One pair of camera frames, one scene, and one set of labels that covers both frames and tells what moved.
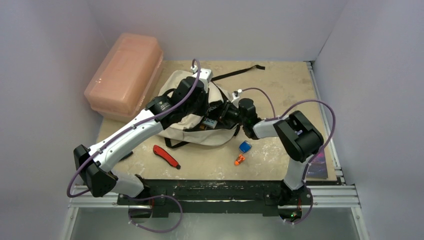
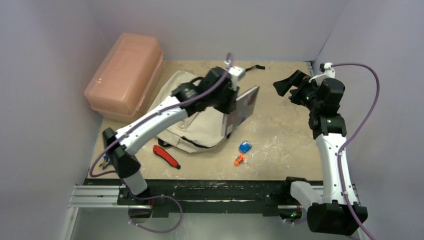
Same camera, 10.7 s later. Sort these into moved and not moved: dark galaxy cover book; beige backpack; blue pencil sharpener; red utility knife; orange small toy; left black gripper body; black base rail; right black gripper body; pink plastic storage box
Moved: beige backpack; right black gripper body; left black gripper body; dark galaxy cover book
Not moved: black base rail; red utility knife; orange small toy; pink plastic storage box; blue pencil sharpener
